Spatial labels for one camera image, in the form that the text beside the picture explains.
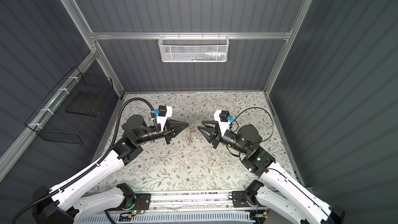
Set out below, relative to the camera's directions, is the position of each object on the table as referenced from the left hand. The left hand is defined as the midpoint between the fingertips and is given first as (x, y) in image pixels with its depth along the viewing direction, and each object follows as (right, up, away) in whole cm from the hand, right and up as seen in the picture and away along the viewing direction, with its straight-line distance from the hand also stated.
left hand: (188, 124), depth 62 cm
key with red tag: (+1, -2, 0) cm, 2 cm away
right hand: (+6, -1, -2) cm, 6 cm away
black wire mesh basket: (-59, +4, +12) cm, 60 cm away
